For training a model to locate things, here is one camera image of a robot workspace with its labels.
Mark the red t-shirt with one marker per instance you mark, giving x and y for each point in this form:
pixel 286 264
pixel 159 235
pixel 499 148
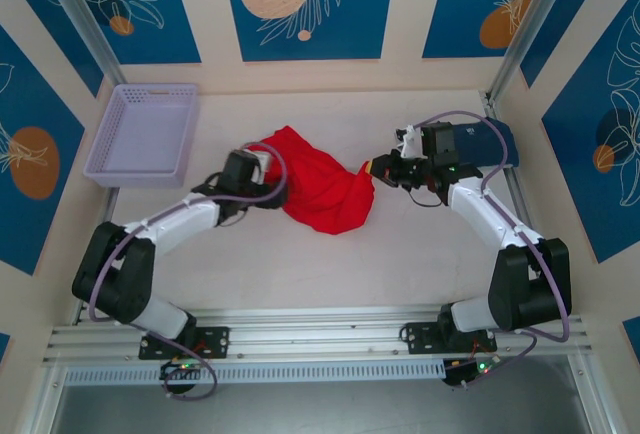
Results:
pixel 320 189

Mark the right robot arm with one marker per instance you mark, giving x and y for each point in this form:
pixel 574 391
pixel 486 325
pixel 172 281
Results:
pixel 490 219

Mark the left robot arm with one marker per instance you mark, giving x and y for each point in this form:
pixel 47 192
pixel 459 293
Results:
pixel 175 219

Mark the folded navy t-shirt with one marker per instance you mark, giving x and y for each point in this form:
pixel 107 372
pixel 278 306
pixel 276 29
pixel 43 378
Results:
pixel 490 146

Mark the lavender plastic basket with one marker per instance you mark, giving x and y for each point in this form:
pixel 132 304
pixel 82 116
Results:
pixel 140 139

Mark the blue poster beige circle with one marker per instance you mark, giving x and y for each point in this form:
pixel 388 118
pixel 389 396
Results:
pixel 350 29

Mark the blue poster orange fern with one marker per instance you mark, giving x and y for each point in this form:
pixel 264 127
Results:
pixel 450 4

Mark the blue poster white lily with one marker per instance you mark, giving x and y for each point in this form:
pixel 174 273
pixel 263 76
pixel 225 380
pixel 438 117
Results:
pixel 175 29

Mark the grey metal shelf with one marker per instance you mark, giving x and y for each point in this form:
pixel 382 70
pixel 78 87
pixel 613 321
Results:
pixel 320 409

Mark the blue floral wall poster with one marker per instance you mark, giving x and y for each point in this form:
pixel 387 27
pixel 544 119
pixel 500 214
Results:
pixel 20 234
pixel 575 4
pixel 62 29
pixel 570 179

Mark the aluminium corner post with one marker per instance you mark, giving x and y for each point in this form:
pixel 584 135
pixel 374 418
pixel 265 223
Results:
pixel 532 19
pixel 84 19

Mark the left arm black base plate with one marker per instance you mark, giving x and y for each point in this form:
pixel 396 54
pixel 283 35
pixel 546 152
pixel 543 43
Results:
pixel 215 341

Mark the aluminium mounting rail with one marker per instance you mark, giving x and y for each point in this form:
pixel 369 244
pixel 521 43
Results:
pixel 320 334

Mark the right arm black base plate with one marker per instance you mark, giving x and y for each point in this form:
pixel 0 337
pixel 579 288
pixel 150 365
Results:
pixel 420 339

